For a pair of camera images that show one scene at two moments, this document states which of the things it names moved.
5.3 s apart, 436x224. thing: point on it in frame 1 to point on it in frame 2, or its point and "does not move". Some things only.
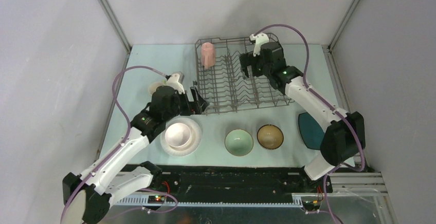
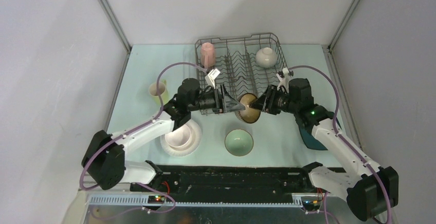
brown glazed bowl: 270,136 to 248,115
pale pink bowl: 178,134 does not move
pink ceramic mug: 207,55 does not move
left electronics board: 156,199 does not move
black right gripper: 248,59 to 266,101
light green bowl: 239,142 does not move
